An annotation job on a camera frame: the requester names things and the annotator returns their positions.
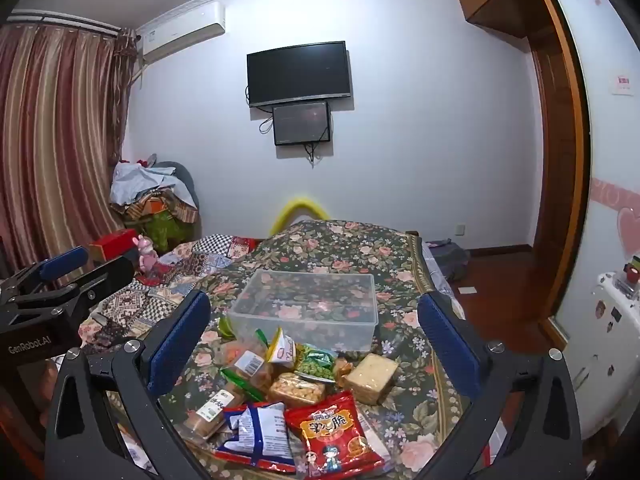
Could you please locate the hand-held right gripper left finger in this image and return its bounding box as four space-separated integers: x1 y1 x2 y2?
45 290 211 480

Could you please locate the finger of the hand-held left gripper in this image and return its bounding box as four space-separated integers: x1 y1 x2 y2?
0 246 90 298
10 256 137 314

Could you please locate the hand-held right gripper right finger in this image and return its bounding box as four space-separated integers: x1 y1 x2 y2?
418 291 599 480

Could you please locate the orange snack bag white label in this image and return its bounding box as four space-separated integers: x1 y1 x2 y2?
220 332 277 392

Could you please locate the green-edged biscuit pack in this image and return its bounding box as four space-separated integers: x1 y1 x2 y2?
182 367 262 442

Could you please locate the square pale cracker pack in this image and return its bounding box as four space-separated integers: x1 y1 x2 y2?
344 353 400 405

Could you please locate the golden puffed snack bag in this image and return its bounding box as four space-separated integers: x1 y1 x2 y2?
269 372 327 407

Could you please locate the clear plastic storage box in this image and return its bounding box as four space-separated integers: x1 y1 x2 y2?
231 269 379 354

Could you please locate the red box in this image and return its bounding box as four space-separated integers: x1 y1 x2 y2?
89 229 141 263

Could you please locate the pink plush toy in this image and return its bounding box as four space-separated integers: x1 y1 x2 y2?
134 234 160 274

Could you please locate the white bed sheet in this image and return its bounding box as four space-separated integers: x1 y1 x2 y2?
420 240 467 317

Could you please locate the grey bag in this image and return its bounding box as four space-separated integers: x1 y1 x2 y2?
426 239 471 282

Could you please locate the pile of clothes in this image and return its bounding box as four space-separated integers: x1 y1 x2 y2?
109 160 200 256

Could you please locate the patchwork quilt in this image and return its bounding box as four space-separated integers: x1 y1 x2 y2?
80 234 262 347

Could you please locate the yellow and white snack packet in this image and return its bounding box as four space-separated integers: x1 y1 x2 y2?
267 327 299 364

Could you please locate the striped red curtain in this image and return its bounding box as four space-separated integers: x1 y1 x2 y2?
0 24 137 281

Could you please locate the grey chair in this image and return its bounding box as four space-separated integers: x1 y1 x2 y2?
150 161 201 221

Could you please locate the blue and white snack packet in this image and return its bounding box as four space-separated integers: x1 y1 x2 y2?
215 402 297 474

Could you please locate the green peas packet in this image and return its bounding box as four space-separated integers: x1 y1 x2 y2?
295 347 339 384

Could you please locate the red snack packet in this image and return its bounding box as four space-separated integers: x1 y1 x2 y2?
284 391 387 479

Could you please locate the white cabinet with stickers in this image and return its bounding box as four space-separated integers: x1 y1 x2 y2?
549 270 640 462

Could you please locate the floral blanket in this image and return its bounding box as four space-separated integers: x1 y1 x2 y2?
80 219 507 480

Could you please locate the yellow foam tube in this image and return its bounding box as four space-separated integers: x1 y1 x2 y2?
269 197 331 237

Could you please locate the white air conditioner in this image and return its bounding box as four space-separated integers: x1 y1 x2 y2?
138 2 227 65

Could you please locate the wooden door frame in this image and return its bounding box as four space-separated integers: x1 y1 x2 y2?
524 0 592 357

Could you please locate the small black wall monitor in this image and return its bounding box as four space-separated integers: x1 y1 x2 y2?
272 101 333 147

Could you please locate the white curtain rail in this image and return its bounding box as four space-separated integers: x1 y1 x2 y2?
7 8 137 37

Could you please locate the black wall television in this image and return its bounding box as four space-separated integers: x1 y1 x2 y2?
246 40 352 109

